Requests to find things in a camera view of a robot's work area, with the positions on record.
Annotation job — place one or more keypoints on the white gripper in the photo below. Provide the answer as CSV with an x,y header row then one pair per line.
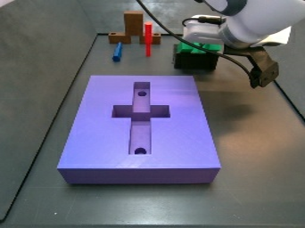
x,y
205,29

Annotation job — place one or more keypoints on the purple board with cross slot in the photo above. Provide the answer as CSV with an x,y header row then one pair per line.
x,y
139,132

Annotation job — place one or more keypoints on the red cylindrical peg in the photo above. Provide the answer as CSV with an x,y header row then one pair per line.
x,y
148,37

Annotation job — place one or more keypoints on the brown T-shaped block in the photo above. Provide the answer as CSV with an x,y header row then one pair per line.
x,y
134,29

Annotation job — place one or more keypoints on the small blue peg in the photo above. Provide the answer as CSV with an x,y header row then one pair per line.
x,y
118,49

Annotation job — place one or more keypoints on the black angle bracket fixture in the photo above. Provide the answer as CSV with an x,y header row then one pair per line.
x,y
193,60

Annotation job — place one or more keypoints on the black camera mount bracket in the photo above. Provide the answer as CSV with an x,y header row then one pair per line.
x,y
265,68

